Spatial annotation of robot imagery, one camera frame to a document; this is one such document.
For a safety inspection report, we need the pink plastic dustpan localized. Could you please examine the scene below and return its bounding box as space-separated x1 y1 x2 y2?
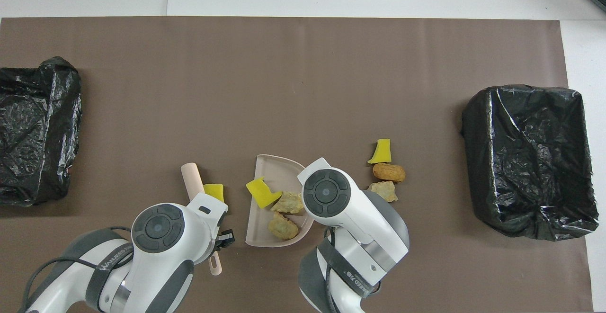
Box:
245 154 315 248

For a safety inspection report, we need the small yellow sponge piece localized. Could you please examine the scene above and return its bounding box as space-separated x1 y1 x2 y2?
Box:
204 184 225 203

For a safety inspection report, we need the notched yellow sponge piece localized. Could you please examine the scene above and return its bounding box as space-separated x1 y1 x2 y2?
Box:
246 177 283 209

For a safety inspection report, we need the rounded beige foam chunk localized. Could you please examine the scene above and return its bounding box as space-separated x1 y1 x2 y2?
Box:
268 212 300 240

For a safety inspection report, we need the beige handled hand brush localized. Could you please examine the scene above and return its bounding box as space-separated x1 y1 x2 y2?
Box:
181 162 223 276

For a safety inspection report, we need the angular beige foam chunk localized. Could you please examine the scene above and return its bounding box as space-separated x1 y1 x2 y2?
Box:
271 191 305 215

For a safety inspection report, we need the pale foam chunk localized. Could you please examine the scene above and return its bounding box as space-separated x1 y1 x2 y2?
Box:
368 181 399 203

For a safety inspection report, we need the brown peanut shaped piece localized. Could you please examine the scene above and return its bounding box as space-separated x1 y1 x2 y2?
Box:
373 163 406 183

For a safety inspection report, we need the curved yellow sponge wedge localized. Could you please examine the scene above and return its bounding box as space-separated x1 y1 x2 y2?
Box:
367 139 392 165

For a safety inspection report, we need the empty black bag lined bin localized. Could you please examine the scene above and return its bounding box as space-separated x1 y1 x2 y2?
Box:
0 56 82 207

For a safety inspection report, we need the black bag lined trash bin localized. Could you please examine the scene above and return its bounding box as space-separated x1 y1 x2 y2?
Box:
461 84 599 241

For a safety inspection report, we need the brown table mat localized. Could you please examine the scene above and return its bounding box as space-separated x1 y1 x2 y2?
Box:
0 17 594 313

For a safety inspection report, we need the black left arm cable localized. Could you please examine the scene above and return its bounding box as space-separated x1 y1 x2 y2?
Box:
19 227 133 313

